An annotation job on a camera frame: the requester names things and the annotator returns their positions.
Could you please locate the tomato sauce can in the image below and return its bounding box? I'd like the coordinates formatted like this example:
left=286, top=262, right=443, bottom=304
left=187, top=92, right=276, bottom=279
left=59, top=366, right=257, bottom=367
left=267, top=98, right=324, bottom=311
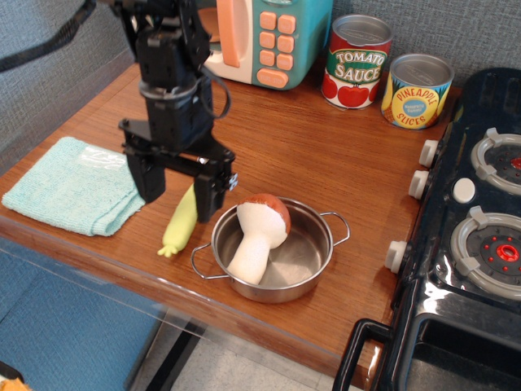
left=322, top=14, right=393, bottom=109

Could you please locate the toy microwave teal and cream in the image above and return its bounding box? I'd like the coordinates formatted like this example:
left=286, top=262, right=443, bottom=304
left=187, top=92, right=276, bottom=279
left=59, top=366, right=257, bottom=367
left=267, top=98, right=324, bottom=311
left=196, top=0, right=333, bottom=90

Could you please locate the stainless steel pot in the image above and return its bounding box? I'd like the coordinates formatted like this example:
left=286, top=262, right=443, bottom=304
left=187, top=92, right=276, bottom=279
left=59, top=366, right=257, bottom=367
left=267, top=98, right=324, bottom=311
left=190, top=197, right=351, bottom=304

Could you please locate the spoon with yellow-green handle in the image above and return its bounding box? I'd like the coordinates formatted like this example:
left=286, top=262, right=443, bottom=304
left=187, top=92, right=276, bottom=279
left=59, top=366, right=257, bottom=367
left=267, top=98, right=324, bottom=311
left=157, top=185, right=198, bottom=257

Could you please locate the toy mushroom brown cap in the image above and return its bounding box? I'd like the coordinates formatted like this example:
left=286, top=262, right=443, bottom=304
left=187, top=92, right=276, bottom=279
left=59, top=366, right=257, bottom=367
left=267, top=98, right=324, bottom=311
left=227, top=193, right=291, bottom=285

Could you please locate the black braided cable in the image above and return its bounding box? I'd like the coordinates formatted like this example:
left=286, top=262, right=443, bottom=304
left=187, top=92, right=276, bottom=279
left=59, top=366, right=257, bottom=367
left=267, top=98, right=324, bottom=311
left=0, top=0, right=99, bottom=73

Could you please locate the pineapple slices can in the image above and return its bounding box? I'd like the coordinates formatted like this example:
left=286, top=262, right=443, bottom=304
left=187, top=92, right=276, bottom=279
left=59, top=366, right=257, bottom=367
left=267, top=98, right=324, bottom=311
left=381, top=54, right=454, bottom=130

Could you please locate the black toy stove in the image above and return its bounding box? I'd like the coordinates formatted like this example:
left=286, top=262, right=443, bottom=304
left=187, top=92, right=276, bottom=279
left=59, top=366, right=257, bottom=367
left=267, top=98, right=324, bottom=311
left=334, top=68, right=520, bottom=390

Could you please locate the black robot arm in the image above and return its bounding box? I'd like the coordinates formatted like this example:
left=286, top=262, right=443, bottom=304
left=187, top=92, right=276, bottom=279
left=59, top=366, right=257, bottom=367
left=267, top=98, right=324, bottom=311
left=108, top=1, right=237, bottom=222

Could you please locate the light blue folded cloth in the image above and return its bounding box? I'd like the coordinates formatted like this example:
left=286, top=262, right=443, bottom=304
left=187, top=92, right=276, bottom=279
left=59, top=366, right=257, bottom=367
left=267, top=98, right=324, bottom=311
left=2, top=137, right=145, bottom=236

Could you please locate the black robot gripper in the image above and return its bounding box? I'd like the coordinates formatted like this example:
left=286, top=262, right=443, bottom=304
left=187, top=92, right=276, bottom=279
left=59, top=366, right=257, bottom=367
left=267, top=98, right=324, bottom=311
left=119, top=79, right=238, bottom=223

